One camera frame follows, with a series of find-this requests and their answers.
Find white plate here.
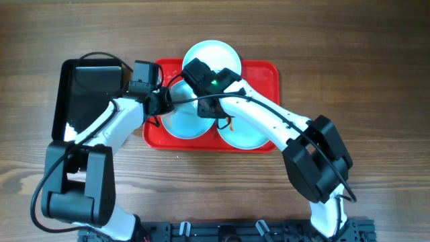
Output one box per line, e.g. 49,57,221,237
215,118,269,150
182,40,242,75
161,81,215,139

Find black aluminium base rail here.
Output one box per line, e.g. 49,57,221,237
77,218,376,242

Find red plastic tray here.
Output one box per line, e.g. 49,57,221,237
142,57,280,153

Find black rectangular water tray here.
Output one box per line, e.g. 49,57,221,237
52,58,123,141

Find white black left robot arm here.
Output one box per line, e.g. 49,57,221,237
30,87,173,241

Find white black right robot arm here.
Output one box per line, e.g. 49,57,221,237
191,69,352,239

